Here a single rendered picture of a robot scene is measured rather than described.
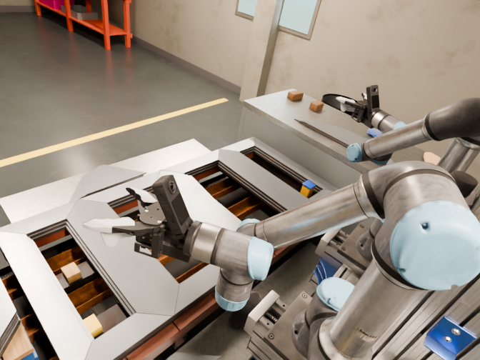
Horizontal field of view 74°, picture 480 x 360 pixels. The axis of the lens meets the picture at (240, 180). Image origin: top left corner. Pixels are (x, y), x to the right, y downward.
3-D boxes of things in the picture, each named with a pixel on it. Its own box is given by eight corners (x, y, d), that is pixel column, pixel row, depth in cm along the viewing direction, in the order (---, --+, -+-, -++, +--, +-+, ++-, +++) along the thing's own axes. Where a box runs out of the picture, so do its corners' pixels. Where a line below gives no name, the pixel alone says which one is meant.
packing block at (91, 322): (80, 328, 109) (78, 321, 107) (94, 318, 113) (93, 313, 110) (88, 341, 107) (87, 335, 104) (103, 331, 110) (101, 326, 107)
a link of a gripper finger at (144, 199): (125, 205, 74) (143, 228, 68) (126, 183, 71) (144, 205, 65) (138, 202, 76) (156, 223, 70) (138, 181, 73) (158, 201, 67)
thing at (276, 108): (243, 105, 227) (243, 100, 225) (291, 93, 266) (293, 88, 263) (420, 206, 163) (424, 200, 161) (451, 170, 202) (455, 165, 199)
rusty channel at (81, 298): (20, 328, 115) (16, 321, 112) (289, 179, 222) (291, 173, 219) (28, 345, 111) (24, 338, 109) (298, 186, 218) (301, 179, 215)
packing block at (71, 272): (62, 273, 124) (60, 268, 122) (75, 267, 128) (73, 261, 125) (68, 284, 121) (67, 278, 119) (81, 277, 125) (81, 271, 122)
